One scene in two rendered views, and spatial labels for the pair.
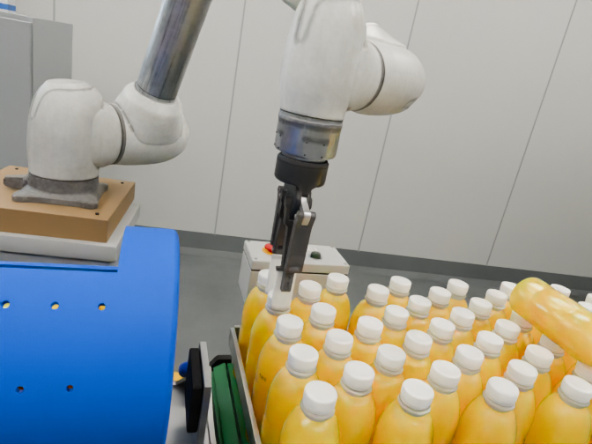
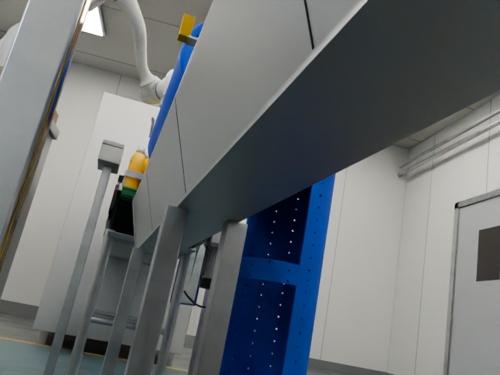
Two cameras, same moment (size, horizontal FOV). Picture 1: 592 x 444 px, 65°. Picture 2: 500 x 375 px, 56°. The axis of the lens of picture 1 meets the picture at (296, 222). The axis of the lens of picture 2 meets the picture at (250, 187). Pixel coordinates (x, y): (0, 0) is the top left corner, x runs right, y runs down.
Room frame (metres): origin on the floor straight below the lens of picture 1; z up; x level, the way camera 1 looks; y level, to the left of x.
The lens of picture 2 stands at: (0.06, 2.14, 0.41)
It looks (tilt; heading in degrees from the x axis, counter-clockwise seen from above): 16 degrees up; 273
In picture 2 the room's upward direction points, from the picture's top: 11 degrees clockwise
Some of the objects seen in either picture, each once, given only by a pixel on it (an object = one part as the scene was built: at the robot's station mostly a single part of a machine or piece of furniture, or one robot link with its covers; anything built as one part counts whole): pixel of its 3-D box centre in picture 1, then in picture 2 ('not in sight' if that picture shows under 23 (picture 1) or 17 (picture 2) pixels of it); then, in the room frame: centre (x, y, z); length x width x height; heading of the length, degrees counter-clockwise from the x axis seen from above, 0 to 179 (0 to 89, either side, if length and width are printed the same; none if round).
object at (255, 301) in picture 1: (259, 330); (135, 170); (0.73, 0.03, 1.00); 0.07 x 0.07 x 0.19
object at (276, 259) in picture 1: (277, 274); not in sight; (0.68, 0.01, 1.14); 0.03 x 0.01 x 0.07; 108
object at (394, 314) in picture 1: (395, 317); not in sight; (0.68, -0.19, 1.10); 0.04 x 0.04 x 0.02
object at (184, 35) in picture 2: not in sight; (199, 33); (0.26, 1.35, 0.92); 0.08 x 0.03 x 0.05; 18
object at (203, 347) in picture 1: (195, 399); not in sight; (0.53, 0.09, 0.99); 0.10 x 0.02 x 0.12; 18
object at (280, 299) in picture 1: (283, 288); not in sight; (0.63, 0.00, 1.14); 0.03 x 0.01 x 0.07; 108
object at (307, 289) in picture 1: (309, 292); not in sight; (0.71, -0.04, 1.10); 0.04 x 0.04 x 0.02
